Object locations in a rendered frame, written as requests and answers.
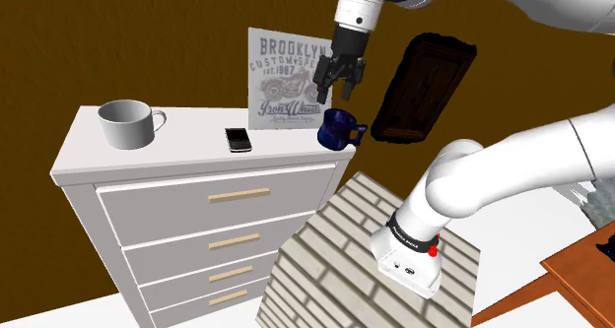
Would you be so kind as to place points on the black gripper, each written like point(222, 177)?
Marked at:
point(349, 43)

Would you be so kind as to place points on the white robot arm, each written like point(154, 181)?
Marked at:
point(504, 173)

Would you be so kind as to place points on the dark blue mug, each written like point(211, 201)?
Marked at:
point(335, 130)

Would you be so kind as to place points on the grey motorcycle print poster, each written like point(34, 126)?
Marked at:
point(283, 77)

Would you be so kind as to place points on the black mobile phone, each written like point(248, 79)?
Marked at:
point(238, 139)

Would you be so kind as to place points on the brick patterned robot stand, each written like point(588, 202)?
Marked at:
point(326, 274)

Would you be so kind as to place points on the white mug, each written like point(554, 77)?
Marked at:
point(126, 125)

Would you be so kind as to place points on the white chest of drawers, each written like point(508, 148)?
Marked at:
point(158, 211)

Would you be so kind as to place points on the orange wooden table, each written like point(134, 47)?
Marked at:
point(586, 281)

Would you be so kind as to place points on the dark wooden wall panel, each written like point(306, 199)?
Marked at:
point(423, 91)

